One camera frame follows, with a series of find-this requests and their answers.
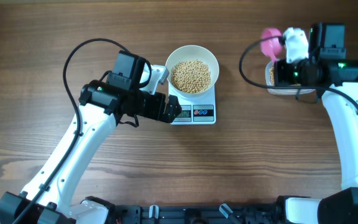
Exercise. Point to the white digital kitchen scale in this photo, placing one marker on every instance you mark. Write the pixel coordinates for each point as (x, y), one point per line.
(195, 110)

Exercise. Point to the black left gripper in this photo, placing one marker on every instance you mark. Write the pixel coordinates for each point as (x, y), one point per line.
(156, 113)

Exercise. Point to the pink plastic measuring scoop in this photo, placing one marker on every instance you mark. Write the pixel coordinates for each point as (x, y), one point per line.
(270, 45)

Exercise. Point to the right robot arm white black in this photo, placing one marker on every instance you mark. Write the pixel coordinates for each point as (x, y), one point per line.
(339, 96)

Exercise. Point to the clear container of soybeans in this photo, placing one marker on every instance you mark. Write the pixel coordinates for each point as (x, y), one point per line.
(269, 81)

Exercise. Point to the soybeans pile in bowl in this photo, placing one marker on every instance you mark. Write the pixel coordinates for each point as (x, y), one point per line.
(192, 76)

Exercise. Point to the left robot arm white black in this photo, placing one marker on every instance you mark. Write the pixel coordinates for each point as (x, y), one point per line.
(128, 89)

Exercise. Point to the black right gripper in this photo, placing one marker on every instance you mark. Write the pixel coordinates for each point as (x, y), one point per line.
(282, 78)

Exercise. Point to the white round bowl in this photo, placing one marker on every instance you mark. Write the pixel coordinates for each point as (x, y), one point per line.
(193, 52)

